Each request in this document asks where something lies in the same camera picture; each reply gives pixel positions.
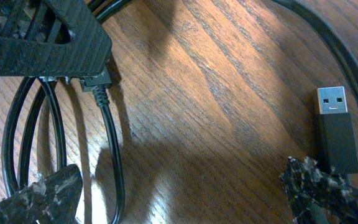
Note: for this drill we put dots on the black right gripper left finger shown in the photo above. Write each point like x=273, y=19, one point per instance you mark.
x=53, y=199

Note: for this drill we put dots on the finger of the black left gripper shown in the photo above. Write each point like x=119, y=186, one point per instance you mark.
x=63, y=39

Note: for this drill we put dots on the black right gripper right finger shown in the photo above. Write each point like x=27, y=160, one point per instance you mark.
x=305, y=185

